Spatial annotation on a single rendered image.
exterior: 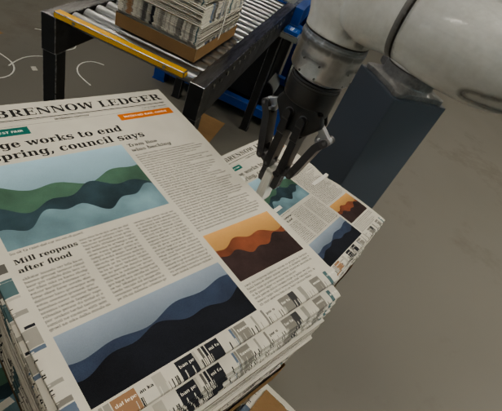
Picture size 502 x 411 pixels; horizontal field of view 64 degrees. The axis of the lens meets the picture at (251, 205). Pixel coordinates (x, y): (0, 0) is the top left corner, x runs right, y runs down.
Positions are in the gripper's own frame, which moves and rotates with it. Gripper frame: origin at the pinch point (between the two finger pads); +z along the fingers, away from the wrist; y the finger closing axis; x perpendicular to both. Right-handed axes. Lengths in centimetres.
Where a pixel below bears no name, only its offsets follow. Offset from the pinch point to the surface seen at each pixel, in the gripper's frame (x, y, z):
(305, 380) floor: 43, 31, 96
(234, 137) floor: 140, -88, 97
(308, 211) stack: 18.2, 4.6, 13.5
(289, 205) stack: 15.7, 0.9, 13.5
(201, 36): 47, -59, 7
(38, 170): -34.6, -9.4, -10.4
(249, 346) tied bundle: -32.1, 17.4, -9.7
